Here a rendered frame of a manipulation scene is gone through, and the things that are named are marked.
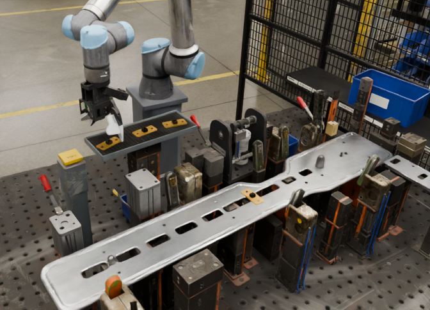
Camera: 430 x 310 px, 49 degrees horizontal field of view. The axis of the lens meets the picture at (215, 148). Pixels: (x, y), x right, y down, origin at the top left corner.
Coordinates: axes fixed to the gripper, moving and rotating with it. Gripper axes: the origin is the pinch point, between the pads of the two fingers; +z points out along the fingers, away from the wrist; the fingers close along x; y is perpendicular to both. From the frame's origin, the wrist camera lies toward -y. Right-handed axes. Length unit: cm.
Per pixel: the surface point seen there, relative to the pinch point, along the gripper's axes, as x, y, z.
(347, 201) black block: 67, -48, 21
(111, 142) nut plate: 0.8, -0.5, 3.3
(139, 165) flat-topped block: 5.4, -8.3, 14.4
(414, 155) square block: 76, -91, 20
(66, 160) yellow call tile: -2.6, 15.0, 4.2
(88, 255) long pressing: 20.8, 27.3, 20.2
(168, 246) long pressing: 35.5, 9.7, 20.2
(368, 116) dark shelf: 49, -106, 18
